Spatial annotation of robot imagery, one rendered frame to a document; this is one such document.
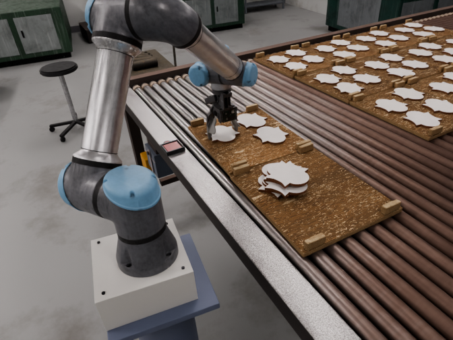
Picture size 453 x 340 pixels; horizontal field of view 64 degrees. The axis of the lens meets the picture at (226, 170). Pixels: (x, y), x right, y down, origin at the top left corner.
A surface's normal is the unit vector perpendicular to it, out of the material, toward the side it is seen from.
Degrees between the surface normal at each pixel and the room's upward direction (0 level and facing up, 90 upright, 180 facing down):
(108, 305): 90
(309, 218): 0
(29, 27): 90
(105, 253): 4
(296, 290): 0
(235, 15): 90
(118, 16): 82
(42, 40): 90
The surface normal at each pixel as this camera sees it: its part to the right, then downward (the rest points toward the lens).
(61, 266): -0.06, -0.83
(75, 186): -0.45, -0.04
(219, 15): 0.36, 0.50
